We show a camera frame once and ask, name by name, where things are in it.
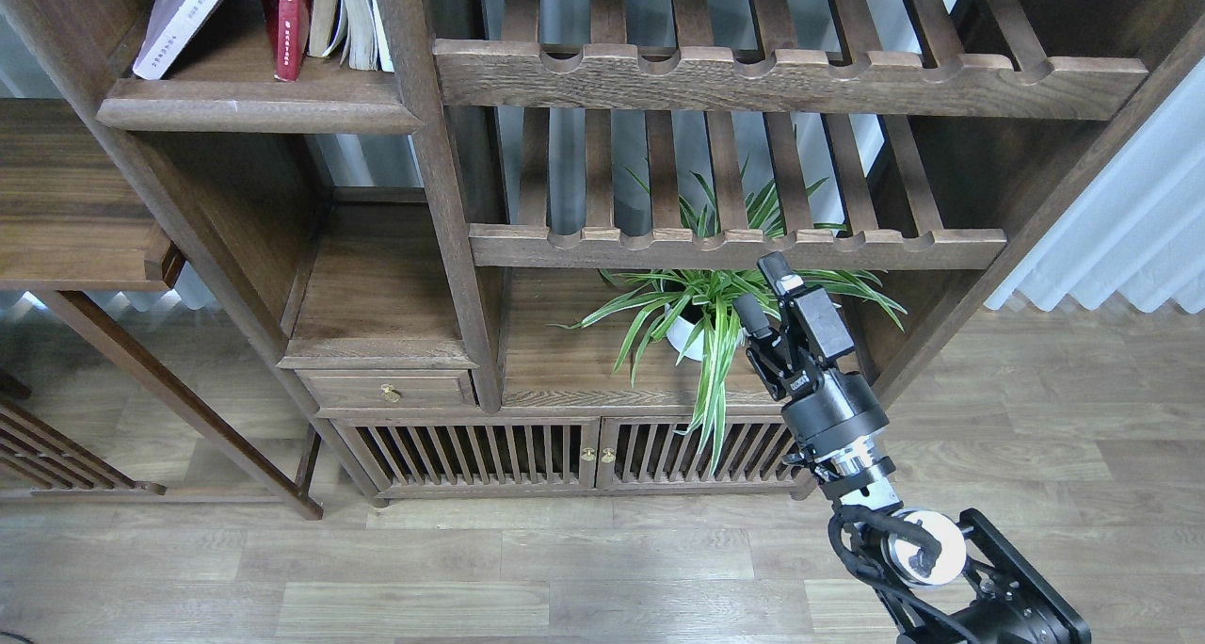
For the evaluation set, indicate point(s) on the upright white books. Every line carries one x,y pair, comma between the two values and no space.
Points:
365,46

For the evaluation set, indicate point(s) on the dark wooden bookshelf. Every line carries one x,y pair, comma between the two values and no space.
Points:
390,226

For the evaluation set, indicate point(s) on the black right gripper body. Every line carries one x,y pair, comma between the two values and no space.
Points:
828,411

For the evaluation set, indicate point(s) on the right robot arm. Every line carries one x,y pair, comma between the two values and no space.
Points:
941,580

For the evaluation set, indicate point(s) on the upright beige book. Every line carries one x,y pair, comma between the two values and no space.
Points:
325,27

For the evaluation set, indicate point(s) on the white curtain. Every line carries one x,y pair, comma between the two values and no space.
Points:
1138,229

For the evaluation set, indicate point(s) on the brass drawer knob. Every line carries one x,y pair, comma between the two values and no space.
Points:
389,394

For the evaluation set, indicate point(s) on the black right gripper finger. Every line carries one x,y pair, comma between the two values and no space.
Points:
811,329
763,341

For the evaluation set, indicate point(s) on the white plant pot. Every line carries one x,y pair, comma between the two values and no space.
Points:
680,333

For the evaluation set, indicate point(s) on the pale lavender book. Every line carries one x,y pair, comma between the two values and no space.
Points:
173,23

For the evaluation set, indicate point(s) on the spider plant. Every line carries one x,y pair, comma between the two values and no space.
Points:
706,298

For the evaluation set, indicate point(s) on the red book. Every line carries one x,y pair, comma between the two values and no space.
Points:
288,27

